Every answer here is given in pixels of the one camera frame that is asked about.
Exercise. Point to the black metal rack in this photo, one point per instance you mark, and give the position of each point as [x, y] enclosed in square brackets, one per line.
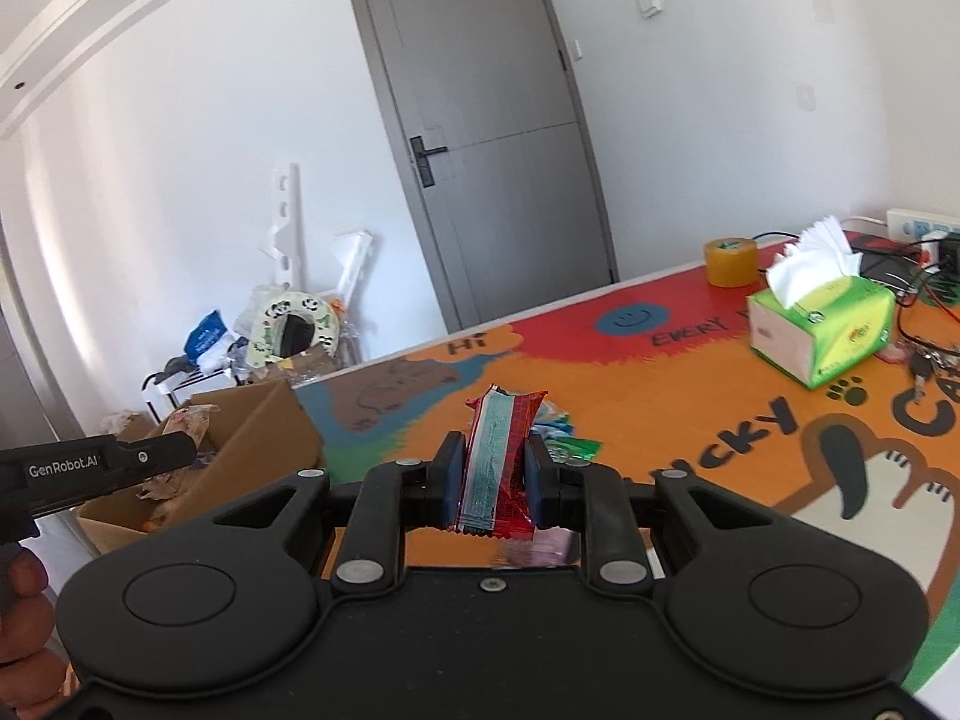
[161, 388]

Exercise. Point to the green snack packet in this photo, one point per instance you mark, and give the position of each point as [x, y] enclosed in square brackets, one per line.
[574, 450]

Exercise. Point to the yellow and teal snack packet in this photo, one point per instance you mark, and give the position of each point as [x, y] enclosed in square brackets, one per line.
[553, 415]

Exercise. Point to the tall white foam board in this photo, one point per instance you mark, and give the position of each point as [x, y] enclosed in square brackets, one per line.
[283, 217]

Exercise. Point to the blue plastic packet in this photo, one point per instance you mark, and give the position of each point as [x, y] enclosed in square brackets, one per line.
[206, 337]

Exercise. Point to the black electronic device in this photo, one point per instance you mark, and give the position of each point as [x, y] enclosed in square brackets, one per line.
[881, 264]

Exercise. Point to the yellow tape roll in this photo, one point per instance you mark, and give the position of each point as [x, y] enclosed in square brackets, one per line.
[731, 264]

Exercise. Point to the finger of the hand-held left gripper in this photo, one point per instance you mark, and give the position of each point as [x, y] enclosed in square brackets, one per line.
[161, 454]

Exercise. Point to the white power strip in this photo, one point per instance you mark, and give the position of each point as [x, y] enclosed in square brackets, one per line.
[924, 223]

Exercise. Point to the person's left hand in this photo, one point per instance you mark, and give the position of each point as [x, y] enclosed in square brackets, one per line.
[26, 615]

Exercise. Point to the orange cracker packet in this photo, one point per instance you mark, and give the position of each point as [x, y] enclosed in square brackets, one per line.
[189, 420]

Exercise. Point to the grey door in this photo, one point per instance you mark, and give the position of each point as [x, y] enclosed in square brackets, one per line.
[487, 127]

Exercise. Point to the white wall outlet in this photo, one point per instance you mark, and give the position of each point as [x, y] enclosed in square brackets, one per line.
[806, 97]
[823, 10]

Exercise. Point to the green tissue box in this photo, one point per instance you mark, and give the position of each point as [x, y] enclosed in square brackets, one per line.
[825, 330]

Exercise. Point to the short white foam board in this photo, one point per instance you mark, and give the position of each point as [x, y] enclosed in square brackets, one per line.
[352, 266]

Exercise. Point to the colourful cat printed table mat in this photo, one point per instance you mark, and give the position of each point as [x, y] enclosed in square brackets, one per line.
[675, 390]

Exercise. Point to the small purple snack packet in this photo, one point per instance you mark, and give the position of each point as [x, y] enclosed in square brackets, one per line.
[544, 547]

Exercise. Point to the black power adapter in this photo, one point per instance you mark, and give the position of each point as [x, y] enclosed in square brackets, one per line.
[946, 253]

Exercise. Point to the small background cardboard box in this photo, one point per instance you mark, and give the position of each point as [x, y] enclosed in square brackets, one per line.
[127, 424]

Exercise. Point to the brown cardboard box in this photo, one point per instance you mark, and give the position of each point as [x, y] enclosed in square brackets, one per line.
[255, 435]

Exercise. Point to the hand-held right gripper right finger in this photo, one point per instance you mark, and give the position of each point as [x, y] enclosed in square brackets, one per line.
[534, 486]

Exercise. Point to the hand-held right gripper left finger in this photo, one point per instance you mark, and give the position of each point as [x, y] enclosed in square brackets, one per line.
[452, 481]

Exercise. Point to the panda print toilet seat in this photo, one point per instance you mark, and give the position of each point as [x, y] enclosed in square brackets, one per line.
[277, 326]

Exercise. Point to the bunch of keys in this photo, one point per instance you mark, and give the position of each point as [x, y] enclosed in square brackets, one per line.
[928, 361]

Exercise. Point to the red snack packet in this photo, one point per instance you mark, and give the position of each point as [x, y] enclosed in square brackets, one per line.
[495, 457]

